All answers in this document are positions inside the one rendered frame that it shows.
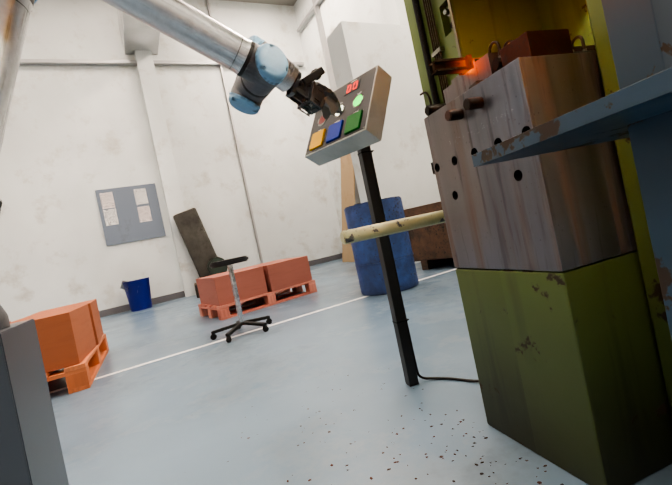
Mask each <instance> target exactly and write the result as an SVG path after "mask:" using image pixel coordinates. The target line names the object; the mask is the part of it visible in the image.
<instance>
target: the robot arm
mask: <svg viewBox="0 0 672 485"><path fill-rule="evenodd" d="M37 1H38V0H0V153H1V148H2V144H3V139H4V134H5V130H6V125H7V120H8V116H9V111H10V106H11V102H12V97H13V92H14V88H15V83H16V78H17V74H18V69H19V64H20V60H21V55H22V50H23V46H24V41H25V36H26V32H27V27H28V22H29V18H30V13H31V12H32V11H33V6H34V4H35V3H36V2H37ZM101 1H103V2H105V3H107V4H109V5H110V6H112V7H114V8H116V9H118V10H120V11H122V12H123V13H125V14H127V15H129V16H131V17H133V18H135V19H136V20H138V21H140V22H142V23H144V24H146V25H147V26H149V27H151V28H153V29H155V30H157V31H159V32H160V33H162V34H164V35H166V36H168V37H170V38H172V39H173V40H175V41H177V42H179V43H181V44H183V45H184V46H186V47H188V48H190V49H192V50H194V51H196V52H197V53H199V54H201V55H203V56H205V57H207V58H209V59H210V60H212V61H214V62H216V63H218V64H220V65H221V66H223V67H225V68H227V69H229V70H231V71H233V72H234V73H235V74H236V75H237V76H236V78H235V81H234V84H233V87H232V89H231V92H229V98H228V101H229V103H230V105H231V106H232V107H233V108H235V109H236V110H238V111H240V112H242V113H245V114H248V115H255V114H257V113H258V112H259V110H260V109H261V104H262V102H263V100H264V99H265V98H266V97H267V96H268V95H269V94H270V93H271V92H272V90H273V89H274V88H275V87H276V88H277V89H279V90H280V91H282V92H285V91H286V95H285V96H286V97H287V98H289V99H290V100H292V101H293V102H294V103H296V104H297V105H298V106H297V109H299V110H300V111H301V112H303V113H304V114H306V115H307V116H309V117H310V115H313V114H314V113H316V112H318V111H320V110H321V111H322V115H323V118H324V119H328V118H329V116H330V115H333V116H334V115H335V114H336V113H337V114H342V108H341V105H340V103H339V101H338V98H337V97H336V95H335V94H334V92H333V91H332V90H331V89H329V88H328V87H326V86H325V85H322V84H321V83H319V82H315V81H314V80H319V79H320V78H321V76H322V75H323V74H325V71H324V69H323V68H322V67H319V68H318V69H317V68H315V69H313V70H312V71H311V73H310V74H308V75H307V76H305V77H304V78H302V79H301V77H302V73H301V72H300V71H299V68H298V66H297V65H296V64H294V63H293V62H292V61H290V60H289V59H288V58H286V56H285V54H284V53H283V51H282V50H281V49H280V48H279V47H277V46H276V45H274V44H270V43H267V42H266V41H265V40H263V39H262V38H260V37H259V36H257V35H252V36H251V37H250V38H248V39H246V38H245V37H243V36H241V35H240V34H238V33H236V32H235V31H233V30H231V29H230V28H228V27H226V26H224V25H223V24H221V23H219V22H218V21H216V20H214V19H213V18H211V17H209V16H208V15H206V14H204V13H202V12H201V11H199V10H197V9H196V8H194V7H192V6H191V5H189V4H187V3H186V2H184V1H182V0H101ZM324 97H325V98H324ZM301 108H302V109H303V110H305V111H306V112H307V113H305V112H304V111H303V110H301ZM8 327H10V321H9V317H8V314H7V313H6V311H5V310H4V309H3V307H2V306H1V305H0V330H2V329H5V328H8Z"/></svg>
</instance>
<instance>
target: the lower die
mask: <svg viewBox="0 0 672 485"><path fill-rule="evenodd" d="M586 48H587V51H589V50H596V49H595V45H588V46H586ZM573 49H574V52H576V51H582V50H583V49H582V46H574V47H573ZM498 56H499V55H498V52H492V53H487V54H485V55H484V56H483V57H481V58H480V59H474V60H473V65H474V68H473V69H471V70H470V71H468V72H467V73H466V74H464V75H460V76H459V75H458V76H457V77H455V78H454V79H453V80H451V82H452V84H451V85H450V86H449V87H447V88H446V89H444V90H443V93H444V98H445V103H446V104H448V103H449V102H451V101H452V100H454V99H455V98H457V97H458V96H460V95H461V94H463V93H464V92H466V91H467V90H469V87H470V86H471V85H472V84H473V83H474V82H475V81H477V80H483V79H486V78H487V77H488V76H490V75H492V74H494V73H495V72H497V71H493V69H492V61H493V60H494V58H498Z"/></svg>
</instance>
